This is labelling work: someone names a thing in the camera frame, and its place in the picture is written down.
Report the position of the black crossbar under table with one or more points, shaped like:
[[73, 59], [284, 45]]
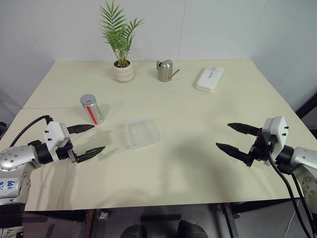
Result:
[[161, 217]]

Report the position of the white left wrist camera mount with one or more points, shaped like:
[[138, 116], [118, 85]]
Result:
[[53, 135]]

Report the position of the clear plastic container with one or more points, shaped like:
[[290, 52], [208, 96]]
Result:
[[142, 134]]

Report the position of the stainless steel watering can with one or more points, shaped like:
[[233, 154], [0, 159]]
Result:
[[164, 70]]

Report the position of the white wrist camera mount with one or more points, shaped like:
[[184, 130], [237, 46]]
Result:
[[53, 135], [278, 134]]

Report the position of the dark rounded shape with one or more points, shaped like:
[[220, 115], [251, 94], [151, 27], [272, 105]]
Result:
[[132, 231], [193, 230]]

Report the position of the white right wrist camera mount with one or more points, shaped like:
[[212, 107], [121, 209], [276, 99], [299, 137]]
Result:
[[278, 134]]

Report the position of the metal table leg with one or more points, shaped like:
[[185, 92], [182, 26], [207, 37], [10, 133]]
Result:
[[97, 223], [229, 218]]

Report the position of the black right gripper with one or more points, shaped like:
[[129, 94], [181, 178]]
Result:
[[262, 148]]

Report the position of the white ribbed plant pot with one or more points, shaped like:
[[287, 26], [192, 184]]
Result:
[[123, 73]]

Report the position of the dark furniture piece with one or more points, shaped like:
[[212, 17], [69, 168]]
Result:
[[309, 111]]

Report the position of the white rectangular case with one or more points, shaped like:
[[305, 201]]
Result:
[[209, 79]]

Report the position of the silver red can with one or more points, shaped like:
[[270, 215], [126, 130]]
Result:
[[92, 109]]

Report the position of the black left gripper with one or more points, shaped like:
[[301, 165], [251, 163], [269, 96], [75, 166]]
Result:
[[66, 153]]

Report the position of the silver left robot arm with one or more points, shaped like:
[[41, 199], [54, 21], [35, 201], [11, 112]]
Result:
[[15, 156]]

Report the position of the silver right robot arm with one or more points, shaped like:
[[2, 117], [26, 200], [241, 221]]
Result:
[[303, 157]]

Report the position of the green palm plant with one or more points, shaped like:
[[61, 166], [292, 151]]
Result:
[[119, 34]]

